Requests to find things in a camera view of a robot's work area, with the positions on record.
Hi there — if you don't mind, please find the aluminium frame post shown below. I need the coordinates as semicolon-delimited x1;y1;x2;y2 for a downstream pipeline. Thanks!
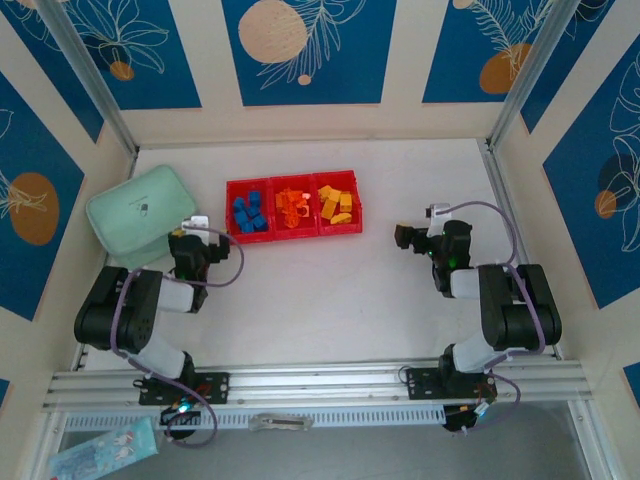
487;0;586;149
37;0;140;156

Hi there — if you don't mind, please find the rabbit print tissue pack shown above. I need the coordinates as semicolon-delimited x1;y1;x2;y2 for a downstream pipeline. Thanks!
48;417;161;480

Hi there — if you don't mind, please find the black controller board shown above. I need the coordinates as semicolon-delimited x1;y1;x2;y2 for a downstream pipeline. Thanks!
442;403;494;436
158;403;202;427

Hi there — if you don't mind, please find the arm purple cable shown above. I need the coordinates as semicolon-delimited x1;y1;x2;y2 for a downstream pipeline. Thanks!
447;200;549;431
110;227;246;449

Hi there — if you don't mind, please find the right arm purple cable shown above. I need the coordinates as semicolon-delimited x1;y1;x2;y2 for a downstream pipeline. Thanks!
447;200;549;431

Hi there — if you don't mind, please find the white slotted cable duct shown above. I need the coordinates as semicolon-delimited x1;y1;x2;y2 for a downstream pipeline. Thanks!
64;407;446;432

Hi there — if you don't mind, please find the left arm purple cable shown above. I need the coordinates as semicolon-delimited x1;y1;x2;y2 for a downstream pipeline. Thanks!
110;227;246;449

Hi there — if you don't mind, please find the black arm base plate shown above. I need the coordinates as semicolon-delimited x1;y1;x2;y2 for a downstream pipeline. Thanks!
138;370;231;406
405;367;496;401

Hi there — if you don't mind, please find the clear plastic tool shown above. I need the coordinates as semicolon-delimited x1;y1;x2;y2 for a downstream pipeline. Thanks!
248;413;314;432

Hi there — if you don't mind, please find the mint green zip pouch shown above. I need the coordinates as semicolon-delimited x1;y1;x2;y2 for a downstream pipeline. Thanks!
85;164;206;271

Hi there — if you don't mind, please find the aluminium mounting rail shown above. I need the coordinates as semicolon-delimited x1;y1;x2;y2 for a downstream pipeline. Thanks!
42;357;594;409

